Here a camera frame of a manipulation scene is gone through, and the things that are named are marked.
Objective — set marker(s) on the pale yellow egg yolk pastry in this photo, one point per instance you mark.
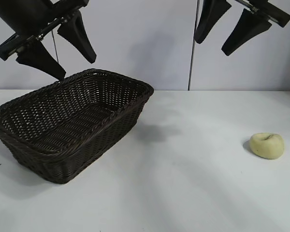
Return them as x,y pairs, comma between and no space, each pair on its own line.
267,146

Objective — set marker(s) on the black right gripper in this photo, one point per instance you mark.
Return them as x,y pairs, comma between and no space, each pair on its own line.
270,10

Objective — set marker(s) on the dark brown woven basket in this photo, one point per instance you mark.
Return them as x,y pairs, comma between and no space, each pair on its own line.
70,125

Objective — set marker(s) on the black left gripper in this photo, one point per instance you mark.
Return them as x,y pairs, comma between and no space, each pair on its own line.
26,14

